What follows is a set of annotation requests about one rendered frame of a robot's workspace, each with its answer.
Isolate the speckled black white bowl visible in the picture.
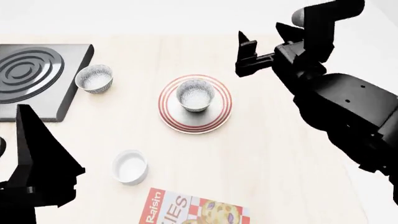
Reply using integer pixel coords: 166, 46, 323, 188
175, 78, 216, 112
75, 64, 114, 95

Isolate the raisin cookies box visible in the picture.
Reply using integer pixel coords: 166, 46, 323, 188
138, 187, 251, 224

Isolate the white ramekin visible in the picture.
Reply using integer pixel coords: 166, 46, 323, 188
111, 149, 149, 186

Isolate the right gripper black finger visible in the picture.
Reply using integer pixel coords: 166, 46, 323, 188
238, 30, 259, 63
275, 22, 305, 45

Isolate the grey stove burner plate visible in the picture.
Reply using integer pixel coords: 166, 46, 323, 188
0, 43, 95, 123

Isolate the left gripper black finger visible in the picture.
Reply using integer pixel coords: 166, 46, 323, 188
15, 103, 86, 189

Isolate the red striped white plate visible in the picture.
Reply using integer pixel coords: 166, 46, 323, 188
157, 74, 233, 134

